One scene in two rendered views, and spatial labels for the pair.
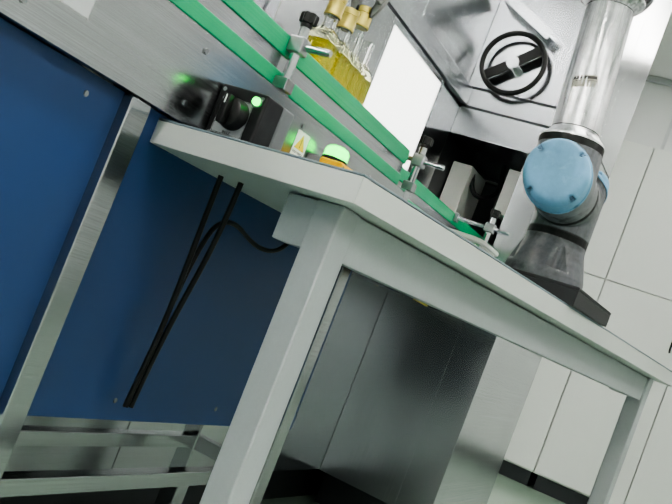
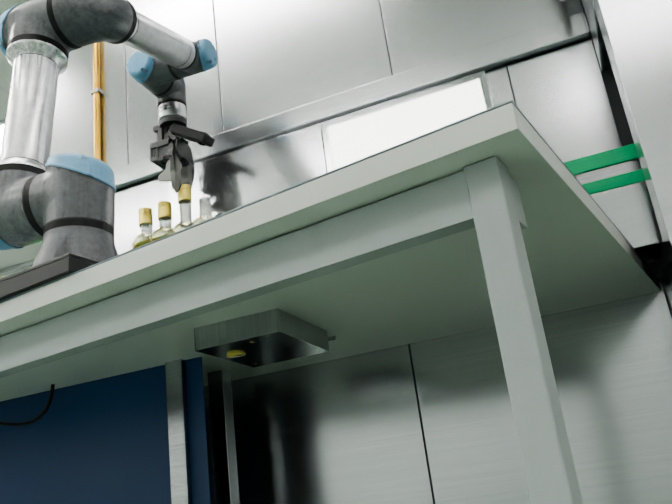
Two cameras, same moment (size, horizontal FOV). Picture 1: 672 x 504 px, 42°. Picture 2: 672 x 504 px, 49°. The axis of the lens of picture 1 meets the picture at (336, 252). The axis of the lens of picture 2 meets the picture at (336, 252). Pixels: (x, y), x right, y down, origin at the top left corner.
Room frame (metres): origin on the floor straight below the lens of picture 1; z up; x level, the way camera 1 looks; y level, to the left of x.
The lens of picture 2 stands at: (1.97, -1.58, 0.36)
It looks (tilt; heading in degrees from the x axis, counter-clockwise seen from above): 20 degrees up; 84
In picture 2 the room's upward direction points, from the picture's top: 7 degrees counter-clockwise
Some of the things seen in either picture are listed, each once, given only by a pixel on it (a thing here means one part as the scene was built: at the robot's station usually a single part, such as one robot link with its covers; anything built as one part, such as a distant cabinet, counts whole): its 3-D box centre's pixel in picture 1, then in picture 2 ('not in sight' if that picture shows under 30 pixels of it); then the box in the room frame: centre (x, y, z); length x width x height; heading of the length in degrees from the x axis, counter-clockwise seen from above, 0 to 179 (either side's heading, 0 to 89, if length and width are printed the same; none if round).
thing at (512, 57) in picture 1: (514, 65); not in sight; (2.70, -0.30, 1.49); 0.21 x 0.05 x 0.21; 64
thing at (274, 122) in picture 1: (248, 126); not in sight; (1.23, 0.18, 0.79); 0.08 x 0.08 x 0.08; 64
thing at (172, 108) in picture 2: not in sight; (172, 116); (1.77, 0.13, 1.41); 0.08 x 0.08 x 0.05
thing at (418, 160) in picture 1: (407, 161); not in sight; (1.90, -0.07, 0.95); 0.17 x 0.03 x 0.12; 64
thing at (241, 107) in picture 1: (228, 110); not in sight; (1.18, 0.20, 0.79); 0.04 x 0.03 x 0.04; 64
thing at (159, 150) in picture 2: not in sight; (171, 144); (1.77, 0.14, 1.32); 0.09 x 0.08 x 0.12; 153
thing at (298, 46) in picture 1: (308, 56); not in sight; (1.34, 0.15, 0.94); 0.07 x 0.04 x 0.13; 64
